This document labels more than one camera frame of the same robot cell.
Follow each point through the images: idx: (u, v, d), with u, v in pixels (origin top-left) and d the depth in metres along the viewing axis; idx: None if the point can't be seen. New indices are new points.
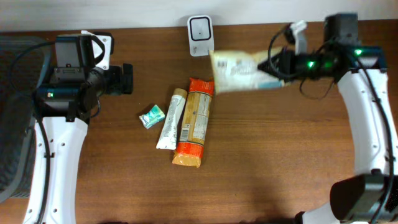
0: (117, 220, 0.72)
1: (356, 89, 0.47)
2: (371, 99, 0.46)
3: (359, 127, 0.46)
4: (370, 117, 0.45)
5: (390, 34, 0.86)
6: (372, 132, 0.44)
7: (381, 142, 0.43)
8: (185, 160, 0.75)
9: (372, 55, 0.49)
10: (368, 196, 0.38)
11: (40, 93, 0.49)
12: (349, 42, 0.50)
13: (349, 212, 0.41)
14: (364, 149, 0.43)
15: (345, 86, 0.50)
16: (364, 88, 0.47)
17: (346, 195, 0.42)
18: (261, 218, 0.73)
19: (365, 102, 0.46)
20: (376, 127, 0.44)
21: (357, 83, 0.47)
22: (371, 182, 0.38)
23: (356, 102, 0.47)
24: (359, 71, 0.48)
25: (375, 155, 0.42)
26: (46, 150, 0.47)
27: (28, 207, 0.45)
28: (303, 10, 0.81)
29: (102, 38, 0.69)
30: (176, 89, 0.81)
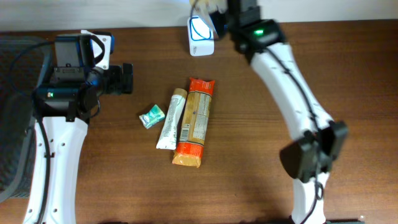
0: (117, 220, 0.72)
1: (260, 63, 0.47)
2: (282, 71, 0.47)
3: (280, 99, 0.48)
4: (288, 86, 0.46)
5: (390, 34, 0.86)
6: (293, 101, 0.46)
7: (303, 107, 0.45)
8: (185, 160, 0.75)
9: (272, 33, 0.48)
10: (308, 155, 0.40)
11: (40, 93, 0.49)
12: (255, 17, 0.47)
13: (298, 174, 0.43)
14: (291, 117, 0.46)
15: (254, 65, 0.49)
16: (273, 64, 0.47)
17: (291, 159, 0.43)
18: (261, 218, 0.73)
19: (276, 75, 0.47)
20: (293, 94, 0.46)
21: (267, 61, 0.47)
22: (304, 142, 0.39)
23: (267, 76, 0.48)
24: (269, 51, 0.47)
25: (302, 121, 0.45)
26: (45, 150, 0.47)
27: (28, 207, 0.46)
28: (303, 10, 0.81)
29: (102, 38, 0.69)
30: (176, 89, 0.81)
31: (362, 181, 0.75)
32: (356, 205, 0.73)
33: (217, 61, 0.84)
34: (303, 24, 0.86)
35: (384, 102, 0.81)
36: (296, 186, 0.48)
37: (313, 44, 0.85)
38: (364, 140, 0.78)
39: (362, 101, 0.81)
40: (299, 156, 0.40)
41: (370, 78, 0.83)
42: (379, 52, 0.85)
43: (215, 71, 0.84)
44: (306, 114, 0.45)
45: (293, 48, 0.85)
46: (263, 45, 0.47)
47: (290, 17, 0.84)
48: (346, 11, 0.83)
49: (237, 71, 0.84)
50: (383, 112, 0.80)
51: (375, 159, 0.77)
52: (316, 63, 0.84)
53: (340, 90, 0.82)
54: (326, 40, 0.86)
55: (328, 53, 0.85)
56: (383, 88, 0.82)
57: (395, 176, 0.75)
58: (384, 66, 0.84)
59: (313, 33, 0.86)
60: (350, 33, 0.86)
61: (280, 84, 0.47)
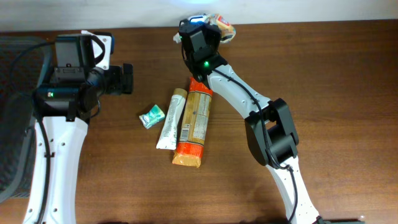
0: (117, 220, 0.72)
1: (212, 83, 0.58)
2: (227, 79, 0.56)
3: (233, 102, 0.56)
4: (232, 88, 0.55)
5: (388, 34, 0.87)
6: (239, 96, 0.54)
7: (247, 97, 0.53)
8: (185, 160, 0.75)
9: (217, 63, 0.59)
10: (259, 131, 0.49)
11: (40, 93, 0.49)
12: (204, 54, 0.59)
13: (264, 157, 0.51)
14: (242, 109, 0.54)
15: (211, 85, 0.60)
16: (219, 77, 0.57)
17: (254, 144, 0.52)
18: (260, 218, 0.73)
19: (223, 83, 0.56)
20: (236, 93, 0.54)
21: (214, 76, 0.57)
22: (251, 121, 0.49)
23: (219, 88, 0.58)
24: (216, 72, 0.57)
25: (249, 106, 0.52)
26: (46, 150, 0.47)
27: (28, 207, 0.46)
28: (303, 10, 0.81)
29: (102, 38, 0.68)
30: (176, 89, 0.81)
31: (362, 181, 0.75)
32: (356, 205, 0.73)
33: None
34: (302, 24, 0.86)
35: (384, 102, 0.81)
36: (278, 182, 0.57)
37: (313, 45, 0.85)
38: (364, 140, 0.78)
39: (362, 101, 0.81)
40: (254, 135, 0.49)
41: (369, 79, 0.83)
42: (379, 52, 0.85)
43: None
44: (250, 101, 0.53)
45: (293, 48, 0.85)
46: (212, 70, 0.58)
47: (291, 17, 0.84)
48: (346, 12, 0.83)
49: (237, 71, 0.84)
50: (383, 112, 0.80)
51: (375, 159, 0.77)
52: (316, 63, 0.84)
53: (340, 90, 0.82)
54: (326, 40, 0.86)
55: (328, 53, 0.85)
56: (382, 88, 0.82)
57: (395, 176, 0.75)
58: (384, 67, 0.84)
59: (313, 33, 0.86)
60: (350, 33, 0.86)
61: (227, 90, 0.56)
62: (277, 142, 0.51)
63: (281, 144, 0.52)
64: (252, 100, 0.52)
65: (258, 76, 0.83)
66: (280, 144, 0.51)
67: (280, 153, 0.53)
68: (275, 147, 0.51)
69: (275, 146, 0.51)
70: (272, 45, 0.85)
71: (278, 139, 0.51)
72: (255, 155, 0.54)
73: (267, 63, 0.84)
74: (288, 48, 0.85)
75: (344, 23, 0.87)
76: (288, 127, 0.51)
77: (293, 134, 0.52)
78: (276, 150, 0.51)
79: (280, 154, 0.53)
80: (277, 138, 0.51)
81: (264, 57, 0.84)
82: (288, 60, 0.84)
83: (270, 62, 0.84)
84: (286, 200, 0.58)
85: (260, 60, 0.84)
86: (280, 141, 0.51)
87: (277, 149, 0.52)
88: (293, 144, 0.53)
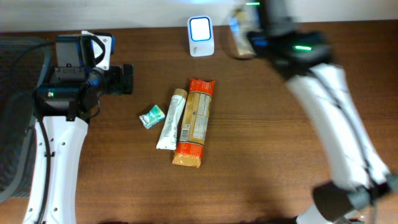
0: (117, 219, 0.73)
1: (306, 86, 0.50)
2: (337, 116, 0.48)
3: (331, 137, 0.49)
4: (340, 135, 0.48)
5: (389, 35, 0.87)
6: (342, 146, 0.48)
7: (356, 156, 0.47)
8: (185, 160, 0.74)
9: (316, 44, 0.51)
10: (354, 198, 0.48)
11: (41, 93, 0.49)
12: (288, 28, 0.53)
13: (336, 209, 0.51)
14: (342, 160, 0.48)
15: (295, 84, 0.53)
16: (324, 102, 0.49)
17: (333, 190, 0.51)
18: (260, 218, 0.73)
19: (331, 119, 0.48)
20: (333, 137, 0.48)
21: (316, 102, 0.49)
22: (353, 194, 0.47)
23: (316, 111, 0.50)
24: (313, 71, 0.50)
25: (353, 168, 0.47)
26: (46, 150, 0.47)
27: (29, 206, 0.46)
28: (303, 10, 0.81)
29: (102, 38, 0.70)
30: (176, 89, 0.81)
31: None
32: None
33: (217, 61, 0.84)
34: (302, 24, 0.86)
35: (383, 103, 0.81)
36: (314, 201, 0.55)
37: None
38: None
39: (361, 101, 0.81)
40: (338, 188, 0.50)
41: (369, 79, 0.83)
42: (379, 53, 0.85)
43: (214, 71, 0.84)
44: (357, 165, 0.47)
45: None
46: (296, 59, 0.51)
47: None
48: (346, 12, 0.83)
49: (237, 71, 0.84)
50: (382, 112, 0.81)
51: None
52: None
53: None
54: None
55: None
56: (382, 88, 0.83)
57: None
58: (384, 67, 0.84)
59: None
60: (350, 33, 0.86)
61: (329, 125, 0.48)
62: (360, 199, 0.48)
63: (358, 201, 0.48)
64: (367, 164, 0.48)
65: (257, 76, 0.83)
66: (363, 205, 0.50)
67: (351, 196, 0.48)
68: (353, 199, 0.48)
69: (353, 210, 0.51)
70: None
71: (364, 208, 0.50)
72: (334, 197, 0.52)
73: (267, 63, 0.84)
74: None
75: (344, 23, 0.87)
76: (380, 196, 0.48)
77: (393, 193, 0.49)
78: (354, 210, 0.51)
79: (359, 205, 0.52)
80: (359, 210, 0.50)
81: None
82: None
83: (270, 63, 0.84)
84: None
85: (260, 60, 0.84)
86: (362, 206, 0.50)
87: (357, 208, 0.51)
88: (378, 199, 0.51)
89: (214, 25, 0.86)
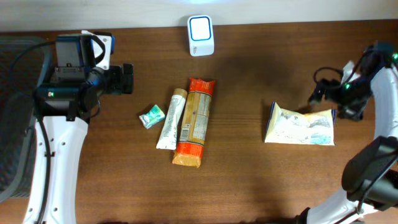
0: (117, 219, 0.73)
1: (380, 76, 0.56)
2: (397, 89, 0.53)
3: (384, 97, 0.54)
4: (394, 101, 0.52)
5: (390, 35, 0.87)
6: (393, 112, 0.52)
7: None
8: (185, 160, 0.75)
9: None
10: (381, 163, 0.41)
11: (41, 93, 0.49)
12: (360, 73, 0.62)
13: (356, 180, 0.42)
14: (386, 124, 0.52)
15: (377, 77, 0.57)
16: (393, 80, 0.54)
17: (359, 163, 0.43)
18: (260, 218, 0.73)
19: (394, 91, 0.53)
20: (390, 104, 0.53)
21: (388, 78, 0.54)
22: (388, 145, 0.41)
23: (387, 91, 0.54)
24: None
25: (394, 129, 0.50)
26: (46, 150, 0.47)
27: (29, 206, 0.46)
28: (303, 10, 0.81)
29: (103, 38, 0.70)
30: (176, 89, 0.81)
31: None
32: None
33: (217, 61, 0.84)
34: (303, 24, 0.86)
35: None
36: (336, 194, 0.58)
37: (313, 45, 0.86)
38: (363, 141, 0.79)
39: None
40: (370, 157, 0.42)
41: None
42: None
43: (214, 71, 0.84)
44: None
45: (293, 48, 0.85)
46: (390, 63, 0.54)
47: (291, 17, 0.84)
48: (347, 12, 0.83)
49: (237, 71, 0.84)
50: None
51: None
52: (316, 63, 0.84)
53: None
54: (326, 40, 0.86)
55: (328, 54, 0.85)
56: None
57: None
58: None
59: (313, 33, 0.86)
60: (351, 33, 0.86)
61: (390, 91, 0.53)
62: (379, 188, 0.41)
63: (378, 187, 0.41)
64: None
65: (258, 76, 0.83)
66: (387, 192, 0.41)
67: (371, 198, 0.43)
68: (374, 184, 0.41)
69: (377, 191, 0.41)
70: (272, 45, 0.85)
71: (388, 192, 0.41)
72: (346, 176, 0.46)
73: (267, 63, 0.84)
74: (288, 48, 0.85)
75: (345, 22, 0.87)
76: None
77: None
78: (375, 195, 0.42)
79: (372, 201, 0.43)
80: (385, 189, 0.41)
81: (264, 58, 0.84)
82: (288, 60, 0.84)
83: (271, 62, 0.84)
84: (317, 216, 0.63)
85: (260, 60, 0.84)
86: (386, 192, 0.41)
87: (377, 196, 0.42)
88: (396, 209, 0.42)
89: (215, 25, 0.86)
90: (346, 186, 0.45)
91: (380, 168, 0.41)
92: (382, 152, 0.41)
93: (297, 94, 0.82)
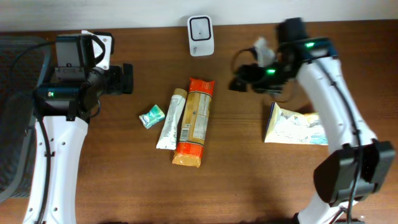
0: (117, 220, 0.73)
1: (305, 73, 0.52)
2: (328, 83, 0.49)
3: (318, 99, 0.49)
4: (333, 96, 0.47)
5: (390, 35, 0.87)
6: (335, 113, 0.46)
7: (346, 121, 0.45)
8: (185, 160, 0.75)
9: (319, 45, 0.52)
10: (349, 173, 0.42)
11: (41, 93, 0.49)
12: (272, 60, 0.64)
13: (334, 193, 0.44)
14: (333, 130, 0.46)
15: (302, 78, 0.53)
16: (321, 75, 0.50)
17: (328, 175, 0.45)
18: (261, 218, 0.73)
19: (324, 85, 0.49)
20: (333, 104, 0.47)
21: (313, 72, 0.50)
22: (346, 158, 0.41)
23: (313, 87, 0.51)
24: (316, 65, 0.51)
25: (344, 134, 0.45)
26: (46, 150, 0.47)
27: (29, 206, 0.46)
28: (303, 10, 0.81)
29: (103, 38, 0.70)
30: (176, 88, 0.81)
31: None
32: (355, 204, 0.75)
33: (217, 61, 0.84)
34: (303, 24, 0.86)
35: (383, 102, 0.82)
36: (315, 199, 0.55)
37: None
38: None
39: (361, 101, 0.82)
40: (336, 172, 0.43)
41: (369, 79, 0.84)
42: (379, 53, 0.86)
43: (214, 71, 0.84)
44: (349, 128, 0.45)
45: None
46: (310, 60, 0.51)
47: (291, 17, 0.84)
48: (347, 12, 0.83)
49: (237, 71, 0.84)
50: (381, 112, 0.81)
51: None
52: None
53: None
54: None
55: None
56: (382, 88, 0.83)
57: (394, 176, 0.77)
58: (384, 68, 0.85)
59: (313, 33, 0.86)
60: (351, 33, 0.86)
61: (322, 93, 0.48)
62: (358, 188, 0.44)
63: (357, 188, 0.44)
64: (352, 126, 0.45)
65: None
66: (362, 189, 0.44)
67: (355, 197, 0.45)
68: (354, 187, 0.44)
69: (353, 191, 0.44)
70: (272, 45, 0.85)
71: (363, 188, 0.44)
72: (320, 186, 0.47)
73: None
74: None
75: (344, 22, 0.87)
76: (380, 178, 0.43)
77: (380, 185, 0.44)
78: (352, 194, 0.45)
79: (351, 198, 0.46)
80: (359, 186, 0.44)
81: None
82: None
83: None
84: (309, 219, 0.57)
85: None
86: (360, 189, 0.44)
87: (354, 195, 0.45)
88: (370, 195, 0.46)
89: (215, 25, 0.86)
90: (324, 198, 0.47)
91: (349, 175, 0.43)
92: (346, 166, 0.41)
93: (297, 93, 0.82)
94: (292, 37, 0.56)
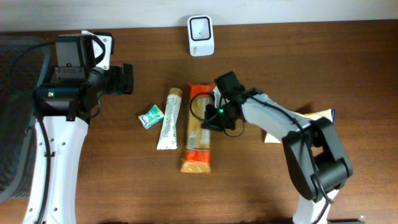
0: (118, 220, 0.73)
1: (247, 110, 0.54)
2: (261, 105, 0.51)
3: (263, 118, 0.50)
4: (268, 112, 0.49)
5: (390, 35, 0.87)
6: (278, 123, 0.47)
7: (287, 122, 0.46)
8: (194, 168, 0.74)
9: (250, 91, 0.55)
10: (307, 157, 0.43)
11: (41, 93, 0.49)
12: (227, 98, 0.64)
13: (310, 185, 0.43)
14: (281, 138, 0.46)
15: (247, 116, 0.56)
16: (254, 104, 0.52)
17: (295, 170, 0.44)
18: (260, 218, 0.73)
19: (258, 109, 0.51)
20: (273, 117, 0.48)
21: (249, 106, 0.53)
22: (295, 142, 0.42)
23: (255, 116, 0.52)
24: (252, 101, 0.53)
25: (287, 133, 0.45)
26: (46, 150, 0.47)
27: (29, 206, 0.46)
28: (303, 11, 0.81)
29: (103, 38, 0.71)
30: (170, 88, 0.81)
31: (362, 181, 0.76)
32: (355, 205, 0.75)
33: (218, 61, 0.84)
34: (303, 25, 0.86)
35: (384, 102, 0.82)
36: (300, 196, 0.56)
37: (313, 45, 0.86)
38: (364, 141, 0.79)
39: (360, 101, 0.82)
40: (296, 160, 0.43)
41: (369, 80, 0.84)
42: (379, 53, 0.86)
43: (214, 71, 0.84)
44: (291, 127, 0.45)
45: (293, 48, 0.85)
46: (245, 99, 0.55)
47: (291, 17, 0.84)
48: (347, 12, 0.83)
49: (237, 71, 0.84)
50: (382, 112, 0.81)
51: (375, 160, 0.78)
52: (314, 63, 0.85)
53: (339, 91, 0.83)
54: (325, 40, 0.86)
55: (328, 54, 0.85)
56: (382, 88, 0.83)
57: (394, 176, 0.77)
58: (385, 68, 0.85)
59: (313, 33, 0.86)
60: (351, 33, 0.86)
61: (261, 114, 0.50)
62: (325, 172, 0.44)
63: (328, 173, 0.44)
64: (289, 119, 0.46)
65: (258, 76, 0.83)
66: (329, 170, 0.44)
67: (330, 184, 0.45)
68: (324, 173, 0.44)
69: (326, 178, 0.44)
70: (272, 45, 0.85)
71: (332, 169, 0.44)
72: (299, 185, 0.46)
73: (267, 63, 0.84)
74: (288, 48, 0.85)
75: (344, 22, 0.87)
76: (336, 150, 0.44)
77: (344, 159, 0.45)
78: (327, 182, 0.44)
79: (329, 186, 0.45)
80: (328, 168, 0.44)
81: (265, 58, 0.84)
82: (288, 60, 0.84)
83: (270, 63, 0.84)
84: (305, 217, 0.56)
85: (260, 60, 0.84)
86: (329, 170, 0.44)
87: (329, 180, 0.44)
88: (342, 175, 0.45)
89: (215, 25, 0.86)
90: (306, 195, 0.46)
91: (310, 160, 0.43)
92: (299, 150, 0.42)
93: (297, 94, 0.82)
94: (224, 90, 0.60)
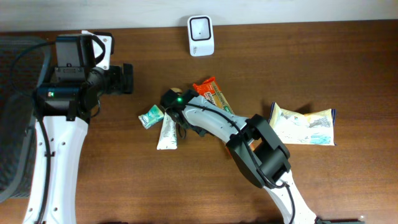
0: (117, 220, 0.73)
1: (188, 117, 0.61)
2: (201, 109, 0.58)
3: (204, 123, 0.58)
4: (206, 116, 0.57)
5: (390, 35, 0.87)
6: (216, 124, 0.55)
7: (225, 122, 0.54)
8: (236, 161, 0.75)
9: (188, 95, 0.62)
10: (248, 155, 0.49)
11: (41, 93, 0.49)
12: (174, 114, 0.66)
13: (256, 176, 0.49)
14: (222, 136, 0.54)
15: (188, 119, 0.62)
16: (194, 109, 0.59)
17: (243, 166, 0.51)
18: (260, 218, 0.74)
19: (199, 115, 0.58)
20: (212, 120, 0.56)
21: (188, 110, 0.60)
22: (235, 144, 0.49)
23: (196, 121, 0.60)
24: (188, 105, 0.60)
25: (227, 132, 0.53)
26: (46, 150, 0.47)
27: (28, 206, 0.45)
28: (303, 11, 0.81)
29: (102, 38, 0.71)
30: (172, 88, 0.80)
31: (362, 181, 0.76)
32: (355, 205, 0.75)
33: (217, 61, 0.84)
34: (303, 25, 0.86)
35: (383, 102, 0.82)
36: (273, 196, 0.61)
37: (313, 45, 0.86)
38: (364, 141, 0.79)
39: (360, 101, 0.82)
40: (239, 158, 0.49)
41: (368, 80, 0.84)
42: (379, 53, 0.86)
43: (214, 70, 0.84)
44: (227, 125, 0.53)
45: (293, 48, 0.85)
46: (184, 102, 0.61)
47: (291, 17, 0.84)
48: (347, 12, 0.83)
49: (237, 71, 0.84)
50: (382, 112, 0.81)
51: (375, 160, 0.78)
52: (314, 63, 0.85)
53: (338, 91, 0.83)
54: (325, 40, 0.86)
55: (328, 54, 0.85)
56: (382, 88, 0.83)
57: (394, 175, 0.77)
58: (384, 68, 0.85)
59: (313, 33, 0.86)
60: (350, 33, 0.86)
61: (201, 119, 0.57)
62: (266, 160, 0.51)
63: (269, 161, 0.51)
64: (229, 123, 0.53)
65: (258, 76, 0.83)
66: (272, 158, 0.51)
67: (272, 169, 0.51)
68: (265, 163, 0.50)
69: (267, 165, 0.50)
70: (272, 45, 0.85)
71: (272, 157, 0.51)
72: (249, 176, 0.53)
73: (267, 63, 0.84)
74: (288, 48, 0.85)
75: (344, 22, 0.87)
76: (273, 141, 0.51)
77: (281, 145, 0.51)
78: (269, 168, 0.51)
79: (274, 172, 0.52)
80: (268, 157, 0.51)
81: (264, 58, 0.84)
82: (288, 60, 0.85)
83: (270, 63, 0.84)
84: (285, 210, 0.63)
85: (260, 60, 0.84)
86: (271, 159, 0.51)
87: (271, 167, 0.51)
88: (284, 158, 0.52)
89: (214, 25, 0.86)
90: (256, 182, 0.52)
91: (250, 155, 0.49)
92: (240, 151, 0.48)
93: (297, 94, 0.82)
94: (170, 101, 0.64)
